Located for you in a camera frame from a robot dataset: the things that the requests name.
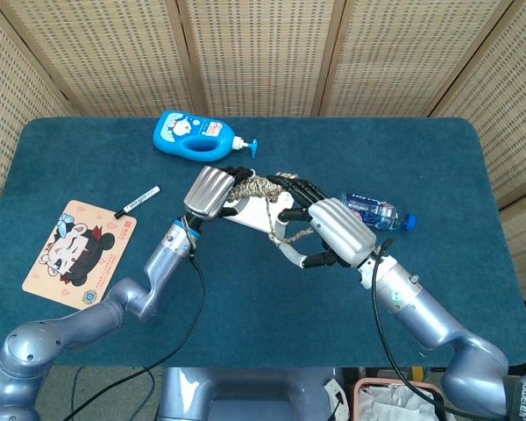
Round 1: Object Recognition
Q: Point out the white marker black cap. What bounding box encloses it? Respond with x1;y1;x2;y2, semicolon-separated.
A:
113;185;162;219

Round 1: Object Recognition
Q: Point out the white crumpled cloth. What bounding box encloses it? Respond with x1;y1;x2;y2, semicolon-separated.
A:
359;383;439;421

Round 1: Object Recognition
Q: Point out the clear water bottle blue label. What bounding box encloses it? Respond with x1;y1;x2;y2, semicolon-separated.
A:
340;190;417;232

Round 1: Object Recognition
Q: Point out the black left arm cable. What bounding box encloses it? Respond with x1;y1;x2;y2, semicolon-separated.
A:
63;253;206;421

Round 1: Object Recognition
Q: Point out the beige speckled braided rope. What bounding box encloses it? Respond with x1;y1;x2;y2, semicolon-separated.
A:
230;171;316;246

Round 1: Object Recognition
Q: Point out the blue pump detergent bottle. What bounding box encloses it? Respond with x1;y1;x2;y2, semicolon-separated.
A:
153;109;259;163

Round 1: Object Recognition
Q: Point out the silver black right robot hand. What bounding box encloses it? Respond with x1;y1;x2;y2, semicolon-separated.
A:
265;172;378;269

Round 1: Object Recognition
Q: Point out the blue-grey robot torso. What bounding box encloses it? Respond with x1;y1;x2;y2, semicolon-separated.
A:
156;367;347;421

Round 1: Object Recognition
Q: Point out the cartoon girl mouse pad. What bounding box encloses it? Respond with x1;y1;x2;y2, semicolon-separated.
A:
21;199;139;311

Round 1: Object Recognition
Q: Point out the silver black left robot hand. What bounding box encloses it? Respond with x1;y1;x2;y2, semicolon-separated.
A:
182;165;258;222

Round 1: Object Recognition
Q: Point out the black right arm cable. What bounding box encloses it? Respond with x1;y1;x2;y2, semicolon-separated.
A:
371;239;470;417

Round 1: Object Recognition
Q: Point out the woven wooden folding screen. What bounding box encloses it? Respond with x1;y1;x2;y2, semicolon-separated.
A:
0;0;526;299

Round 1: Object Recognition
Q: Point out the white notepad yellow binding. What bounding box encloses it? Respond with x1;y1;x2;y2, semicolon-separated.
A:
221;192;295;236

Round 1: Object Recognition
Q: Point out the teal felt table cover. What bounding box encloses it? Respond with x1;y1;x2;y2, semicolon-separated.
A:
0;116;526;368

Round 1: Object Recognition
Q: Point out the pink plastic bin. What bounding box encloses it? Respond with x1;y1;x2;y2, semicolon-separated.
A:
353;377;447;421

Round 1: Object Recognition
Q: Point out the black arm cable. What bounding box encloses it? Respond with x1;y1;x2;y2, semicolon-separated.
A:
371;239;470;417
63;253;206;421

